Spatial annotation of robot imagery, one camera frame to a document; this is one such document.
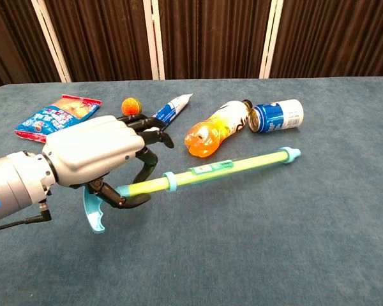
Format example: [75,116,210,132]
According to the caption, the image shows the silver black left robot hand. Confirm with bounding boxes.
[41,113,175,210]

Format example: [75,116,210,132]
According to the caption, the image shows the yellow and teal water pump toy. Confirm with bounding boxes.
[84,152,288,235]

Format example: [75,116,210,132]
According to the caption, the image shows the blue white toothpaste tube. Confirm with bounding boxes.
[152,92,194,128]

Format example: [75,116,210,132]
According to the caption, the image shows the blue red snack bag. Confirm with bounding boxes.
[13,94,102,143]

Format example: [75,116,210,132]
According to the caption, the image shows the small orange ball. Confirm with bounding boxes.
[121,97,143,116]

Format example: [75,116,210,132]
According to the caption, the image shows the dark brown screen panel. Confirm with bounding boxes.
[269,0,383,79]
[158,0,271,80]
[0,0,62,93]
[43,0,154,82]

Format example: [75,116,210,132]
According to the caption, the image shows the orange drink plastic bottle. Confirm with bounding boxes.
[184,99,253,159]

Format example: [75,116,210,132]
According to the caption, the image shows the blue grey tablecloth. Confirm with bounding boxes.
[0,75,383,306]

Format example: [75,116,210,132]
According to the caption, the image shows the blue white drink can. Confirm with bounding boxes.
[248,98,304,133]

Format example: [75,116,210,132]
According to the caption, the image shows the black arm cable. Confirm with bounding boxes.
[0,203,52,233]

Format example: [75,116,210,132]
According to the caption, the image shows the white screen frame post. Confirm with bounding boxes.
[142,0,166,80]
[259,0,285,79]
[31,0,72,83]

